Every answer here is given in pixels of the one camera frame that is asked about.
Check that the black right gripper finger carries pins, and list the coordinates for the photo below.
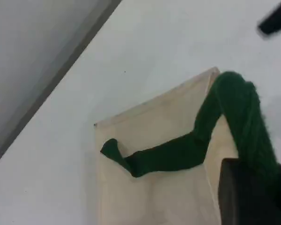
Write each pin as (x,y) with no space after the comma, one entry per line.
(275,21)

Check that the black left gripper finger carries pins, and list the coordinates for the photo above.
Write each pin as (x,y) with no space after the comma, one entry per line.
(253,197)

